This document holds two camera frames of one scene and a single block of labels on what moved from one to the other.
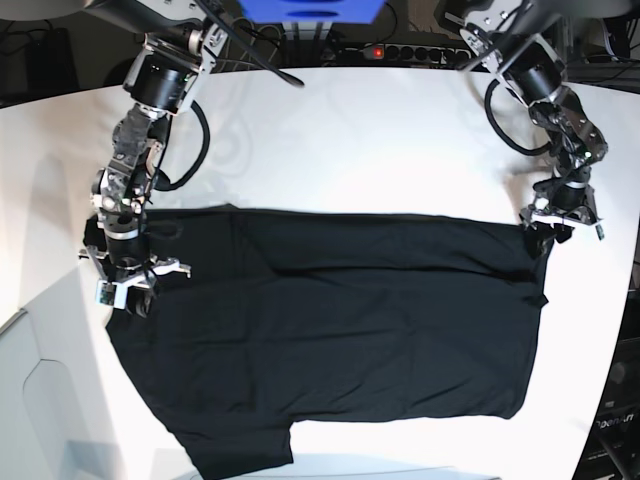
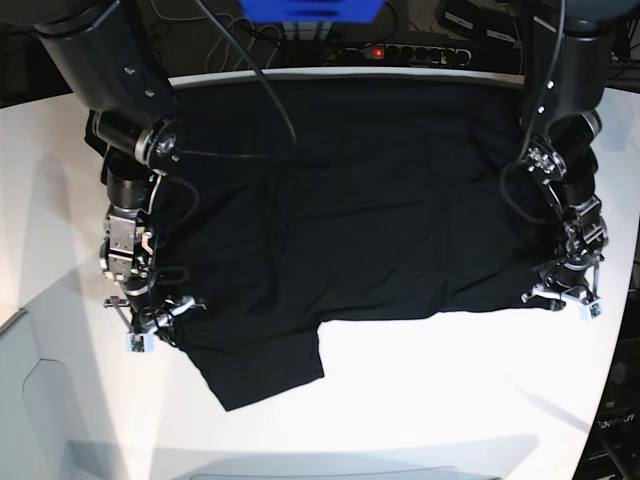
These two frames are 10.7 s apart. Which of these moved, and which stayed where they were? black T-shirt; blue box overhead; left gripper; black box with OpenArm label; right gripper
Moved: left gripper; right gripper; black T-shirt
Stayed: black box with OpenArm label; blue box overhead
